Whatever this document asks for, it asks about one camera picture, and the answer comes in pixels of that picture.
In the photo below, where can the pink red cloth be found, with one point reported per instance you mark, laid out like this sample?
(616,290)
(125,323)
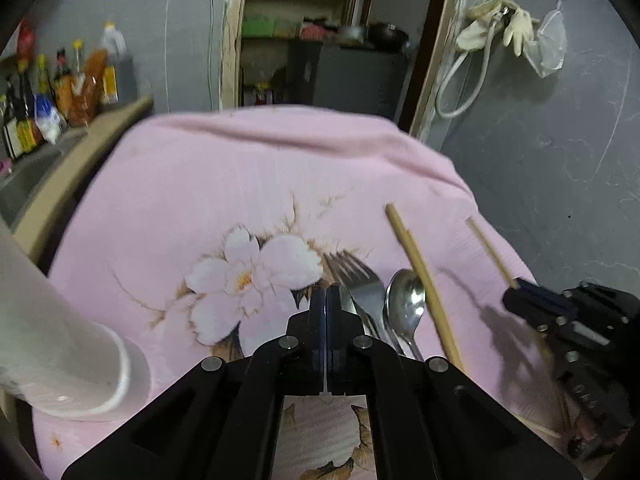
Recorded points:
(312,32)

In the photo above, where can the clear plastic bag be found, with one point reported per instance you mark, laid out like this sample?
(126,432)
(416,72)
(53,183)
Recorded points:
(550,45)

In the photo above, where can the green box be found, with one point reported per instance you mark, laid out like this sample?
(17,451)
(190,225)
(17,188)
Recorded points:
(257,26)

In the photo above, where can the pale door frame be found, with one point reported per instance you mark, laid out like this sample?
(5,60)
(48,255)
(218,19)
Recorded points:
(232,35)

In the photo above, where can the black cabinet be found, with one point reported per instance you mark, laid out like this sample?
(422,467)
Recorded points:
(350,80)

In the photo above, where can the cream rubber glove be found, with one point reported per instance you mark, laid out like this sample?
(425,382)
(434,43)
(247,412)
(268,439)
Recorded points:
(482,22)
(520,30)

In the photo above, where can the orange sauce pouch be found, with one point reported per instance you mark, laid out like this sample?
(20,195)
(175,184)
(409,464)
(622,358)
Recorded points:
(87,90)

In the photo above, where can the silver metal spoon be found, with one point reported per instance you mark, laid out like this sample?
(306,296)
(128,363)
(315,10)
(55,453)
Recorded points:
(406,300)

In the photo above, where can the silver metal knife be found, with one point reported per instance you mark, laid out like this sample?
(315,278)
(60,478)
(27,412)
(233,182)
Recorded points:
(356,310)

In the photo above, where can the silver metal fork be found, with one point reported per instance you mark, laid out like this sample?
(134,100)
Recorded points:
(357,280)

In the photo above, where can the bamboo chopstick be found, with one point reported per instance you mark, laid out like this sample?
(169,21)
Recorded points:
(425,280)
(492,255)

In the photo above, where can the white plastic utensil cup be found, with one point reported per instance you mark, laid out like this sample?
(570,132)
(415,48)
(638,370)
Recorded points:
(60,340)

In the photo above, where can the row of condiment bottles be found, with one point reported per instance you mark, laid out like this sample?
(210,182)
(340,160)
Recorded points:
(25,105)

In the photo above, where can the red plastic bag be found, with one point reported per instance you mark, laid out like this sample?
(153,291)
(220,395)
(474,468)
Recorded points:
(26,40)

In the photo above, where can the pink floral cloth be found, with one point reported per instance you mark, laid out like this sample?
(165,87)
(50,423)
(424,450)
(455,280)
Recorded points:
(225,185)

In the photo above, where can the black wok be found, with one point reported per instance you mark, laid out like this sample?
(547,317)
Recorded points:
(387,35)

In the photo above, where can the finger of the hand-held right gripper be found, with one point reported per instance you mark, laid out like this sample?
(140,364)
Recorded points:
(530,312)
(550,296)

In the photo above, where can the white and blue bag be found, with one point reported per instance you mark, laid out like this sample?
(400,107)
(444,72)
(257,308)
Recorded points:
(49,117)

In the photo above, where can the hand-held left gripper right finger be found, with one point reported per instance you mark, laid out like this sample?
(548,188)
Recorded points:
(334,340)

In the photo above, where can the wooden edged kitchen counter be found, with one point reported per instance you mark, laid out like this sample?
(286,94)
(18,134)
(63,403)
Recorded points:
(75,160)

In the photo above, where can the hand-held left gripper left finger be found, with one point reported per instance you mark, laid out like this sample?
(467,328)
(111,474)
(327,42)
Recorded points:
(317,340)

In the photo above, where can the large dark liquid jug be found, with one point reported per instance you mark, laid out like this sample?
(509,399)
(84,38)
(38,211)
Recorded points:
(114,60)

